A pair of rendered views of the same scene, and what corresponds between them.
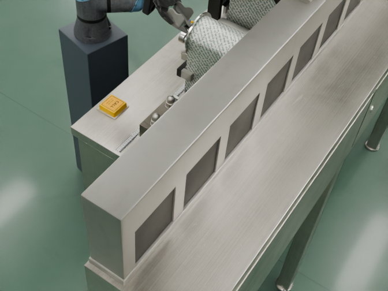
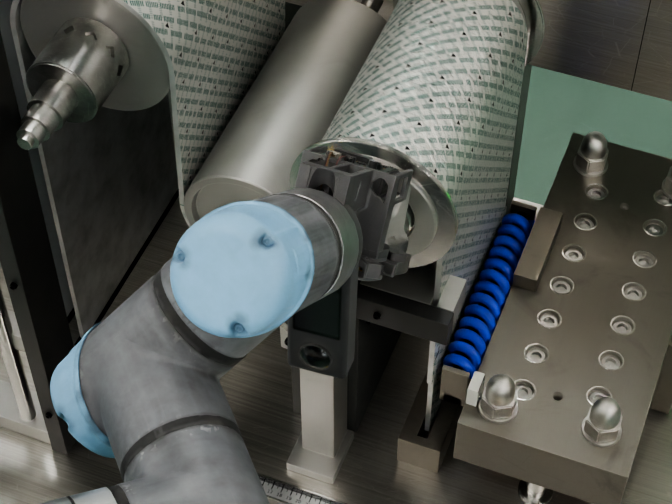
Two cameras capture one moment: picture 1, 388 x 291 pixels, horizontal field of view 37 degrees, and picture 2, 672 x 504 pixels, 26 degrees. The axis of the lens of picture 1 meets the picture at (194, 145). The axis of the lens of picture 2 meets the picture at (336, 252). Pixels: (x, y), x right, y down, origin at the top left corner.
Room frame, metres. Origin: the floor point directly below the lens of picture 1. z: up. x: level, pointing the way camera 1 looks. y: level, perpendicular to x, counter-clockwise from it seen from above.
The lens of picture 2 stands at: (1.61, 0.81, 2.15)
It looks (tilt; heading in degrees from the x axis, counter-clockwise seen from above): 50 degrees down; 262
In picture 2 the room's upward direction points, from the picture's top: straight up
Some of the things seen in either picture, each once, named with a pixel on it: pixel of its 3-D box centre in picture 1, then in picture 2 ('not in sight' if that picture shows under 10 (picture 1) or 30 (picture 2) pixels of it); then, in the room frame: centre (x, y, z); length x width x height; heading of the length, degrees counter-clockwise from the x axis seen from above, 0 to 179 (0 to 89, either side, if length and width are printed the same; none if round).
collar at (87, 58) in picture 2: not in sight; (78, 70); (1.69, -0.08, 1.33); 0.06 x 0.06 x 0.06; 61
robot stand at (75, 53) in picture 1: (99, 109); not in sight; (1.85, 0.45, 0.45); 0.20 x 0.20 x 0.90; 47
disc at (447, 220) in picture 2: (198, 34); (372, 205); (1.46, 0.02, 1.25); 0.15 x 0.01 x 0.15; 151
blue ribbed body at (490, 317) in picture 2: not in sight; (490, 292); (1.33, -0.04, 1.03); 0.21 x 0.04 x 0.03; 61
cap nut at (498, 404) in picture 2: (170, 100); (500, 393); (1.35, 0.09, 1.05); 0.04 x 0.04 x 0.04
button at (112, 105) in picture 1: (112, 105); not in sight; (1.44, 0.30, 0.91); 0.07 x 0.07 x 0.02; 61
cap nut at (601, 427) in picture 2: (156, 118); (604, 416); (1.26, 0.13, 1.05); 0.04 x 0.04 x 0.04
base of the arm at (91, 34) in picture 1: (92, 21); not in sight; (1.85, 0.45, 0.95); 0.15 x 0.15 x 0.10
